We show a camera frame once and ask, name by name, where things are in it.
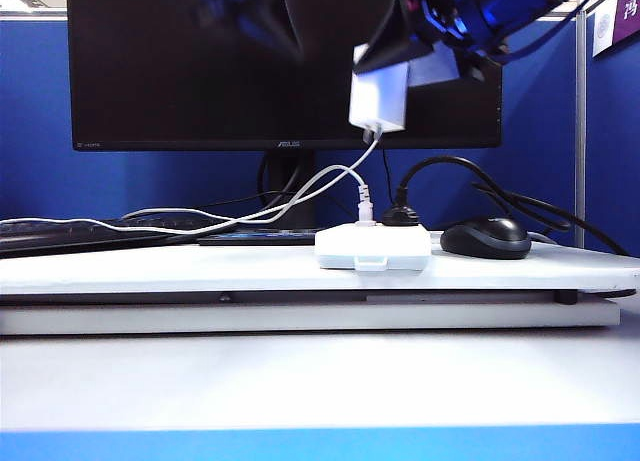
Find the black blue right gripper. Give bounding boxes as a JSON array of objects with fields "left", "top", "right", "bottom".
[{"left": 359, "top": 0, "right": 539, "bottom": 77}]

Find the white wall charger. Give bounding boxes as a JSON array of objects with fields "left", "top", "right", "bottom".
[{"left": 348, "top": 43, "right": 411, "bottom": 135}]

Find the white power strip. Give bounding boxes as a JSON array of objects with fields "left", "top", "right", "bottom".
[{"left": 313, "top": 222, "right": 432, "bottom": 272}]

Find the black monitor stand with sticker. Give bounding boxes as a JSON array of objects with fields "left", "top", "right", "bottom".
[{"left": 197, "top": 149, "right": 321, "bottom": 247}]

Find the black ASUS computer monitor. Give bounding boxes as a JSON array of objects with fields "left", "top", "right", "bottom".
[{"left": 66, "top": 0, "right": 504, "bottom": 152}]

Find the black computer mouse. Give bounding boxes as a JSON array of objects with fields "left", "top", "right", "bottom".
[{"left": 439, "top": 216, "right": 532, "bottom": 261}]

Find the white desk riser board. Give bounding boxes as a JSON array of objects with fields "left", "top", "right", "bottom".
[{"left": 0, "top": 240, "right": 640, "bottom": 297}]

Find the black keyboard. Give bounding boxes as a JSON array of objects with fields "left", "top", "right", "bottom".
[{"left": 0, "top": 218, "right": 211, "bottom": 260}]

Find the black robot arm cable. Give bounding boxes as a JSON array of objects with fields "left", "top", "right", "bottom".
[{"left": 487, "top": 0, "right": 609, "bottom": 66}]

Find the white charger USB cable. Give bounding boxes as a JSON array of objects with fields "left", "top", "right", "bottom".
[{"left": 0, "top": 128, "right": 386, "bottom": 235}]

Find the black plug with cable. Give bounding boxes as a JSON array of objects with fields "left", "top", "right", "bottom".
[{"left": 381, "top": 155, "right": 629, "bottom": 257}]

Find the black monitor cable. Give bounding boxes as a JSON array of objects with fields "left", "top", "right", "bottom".
[{"left": 209, "top": 153, "right": 321, "bottom": 232}]

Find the silver partition post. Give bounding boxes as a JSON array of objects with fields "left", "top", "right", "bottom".
[{"left": 573, "top": 8, "right": 587, "bottom": 250}]

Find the purple and white wall sign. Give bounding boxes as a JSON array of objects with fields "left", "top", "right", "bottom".
[{"left": 591, "top": 0, "right": 640, "bottom": 60}]

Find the black mouse cable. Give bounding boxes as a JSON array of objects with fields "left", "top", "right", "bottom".
[{"left": 472, "top": 180, "right": 572, "bottom": 232}]

